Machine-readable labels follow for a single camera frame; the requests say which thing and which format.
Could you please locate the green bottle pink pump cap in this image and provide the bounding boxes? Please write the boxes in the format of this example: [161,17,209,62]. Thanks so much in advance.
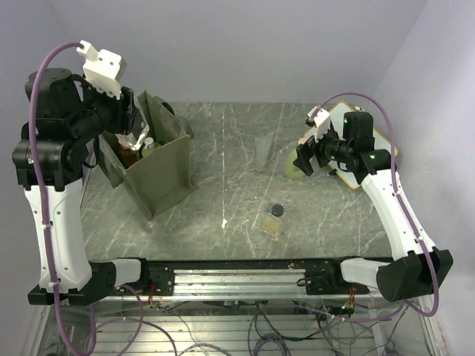
[284,137,311,179]

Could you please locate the grey squeeze tube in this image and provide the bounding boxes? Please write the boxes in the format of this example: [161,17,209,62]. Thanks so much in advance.
[254,133,274,171]

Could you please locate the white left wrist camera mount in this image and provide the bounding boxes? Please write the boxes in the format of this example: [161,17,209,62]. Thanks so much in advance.
[76,40,127,100]

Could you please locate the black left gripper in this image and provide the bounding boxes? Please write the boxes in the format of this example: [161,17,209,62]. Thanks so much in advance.
[69,70,140,142]

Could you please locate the aluminium rail frame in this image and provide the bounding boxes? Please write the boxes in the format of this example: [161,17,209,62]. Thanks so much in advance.
[132,257,380,301]

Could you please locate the yellow framed whiteboard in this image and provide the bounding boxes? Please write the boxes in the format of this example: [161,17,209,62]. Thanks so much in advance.
[298,102,391,189]

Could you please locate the clear square bottle black label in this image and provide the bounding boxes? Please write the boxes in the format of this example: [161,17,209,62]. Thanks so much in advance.
[125,108,149,151]

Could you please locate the clear square bottle yellow contents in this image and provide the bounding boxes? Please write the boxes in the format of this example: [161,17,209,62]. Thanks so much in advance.
[260,203,285,240]

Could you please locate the yellow-green lotion bottle white cap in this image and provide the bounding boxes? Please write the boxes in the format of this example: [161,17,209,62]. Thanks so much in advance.
[142,137,161,158]

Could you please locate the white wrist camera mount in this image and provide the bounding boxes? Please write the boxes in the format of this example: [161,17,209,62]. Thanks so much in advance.
[304,106,331,142]
[76,40,127,100]

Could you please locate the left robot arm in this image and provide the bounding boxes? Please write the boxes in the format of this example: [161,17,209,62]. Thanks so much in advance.
[12,68,151,306]

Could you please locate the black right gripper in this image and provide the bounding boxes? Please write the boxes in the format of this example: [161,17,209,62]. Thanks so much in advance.
[292,122,353,176]

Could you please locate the green canvas bag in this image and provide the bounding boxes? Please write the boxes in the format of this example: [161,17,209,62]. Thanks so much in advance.
[99,91,197,220]

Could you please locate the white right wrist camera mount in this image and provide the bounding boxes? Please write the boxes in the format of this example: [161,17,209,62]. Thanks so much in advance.
[304,106,331,142]

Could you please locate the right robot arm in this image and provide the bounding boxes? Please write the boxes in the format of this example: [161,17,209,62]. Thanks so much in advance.
[293,108,453,302]

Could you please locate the orange soap bottle pink cap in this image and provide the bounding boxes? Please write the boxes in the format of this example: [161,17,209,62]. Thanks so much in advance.
[117,135,140,168]

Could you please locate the loose cables under table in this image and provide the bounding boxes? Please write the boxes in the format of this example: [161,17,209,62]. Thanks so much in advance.
[148,289,409,356]

